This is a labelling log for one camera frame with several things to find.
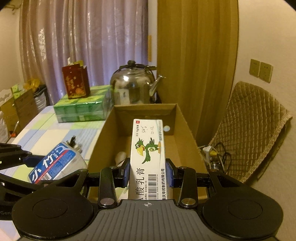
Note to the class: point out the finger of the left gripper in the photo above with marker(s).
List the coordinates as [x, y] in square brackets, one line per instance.
[30, 160]

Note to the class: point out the power strip with plugs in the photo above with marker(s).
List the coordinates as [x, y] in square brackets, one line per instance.
[216, 157]

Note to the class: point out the open cardboard box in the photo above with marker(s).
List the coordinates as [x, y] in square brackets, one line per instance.
[116, 136]

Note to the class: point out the green tissue multipack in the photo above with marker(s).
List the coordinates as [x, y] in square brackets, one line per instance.
[95, 107]

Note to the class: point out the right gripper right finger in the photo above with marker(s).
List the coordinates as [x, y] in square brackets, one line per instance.
[184, 179]

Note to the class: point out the stainless steel kettle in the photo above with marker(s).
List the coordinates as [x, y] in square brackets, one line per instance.
[134, 84]

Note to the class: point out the quilted chair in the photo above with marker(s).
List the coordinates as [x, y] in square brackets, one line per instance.
[249, 130]

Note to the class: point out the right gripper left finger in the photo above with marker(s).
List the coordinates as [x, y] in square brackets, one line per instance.
[110, 179]

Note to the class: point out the cardboard box on floor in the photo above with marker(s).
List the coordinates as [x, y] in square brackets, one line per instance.
[19, 112]

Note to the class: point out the purple curtain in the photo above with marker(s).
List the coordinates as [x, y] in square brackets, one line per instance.
[103, 34]

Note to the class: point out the wall socket panel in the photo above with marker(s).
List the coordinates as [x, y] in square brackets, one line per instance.
[265, 72]
[254, 67]

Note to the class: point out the green boxes stack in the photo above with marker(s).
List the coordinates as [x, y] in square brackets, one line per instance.
[17, 90]

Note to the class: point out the white parrot ointment box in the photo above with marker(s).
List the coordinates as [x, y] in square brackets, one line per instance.
[147, 178]

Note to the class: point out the dark red gift box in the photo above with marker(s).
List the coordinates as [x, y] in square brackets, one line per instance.
[76, 80]

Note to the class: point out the blue dental floss box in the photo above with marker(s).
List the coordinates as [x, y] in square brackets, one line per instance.
[58, 163]

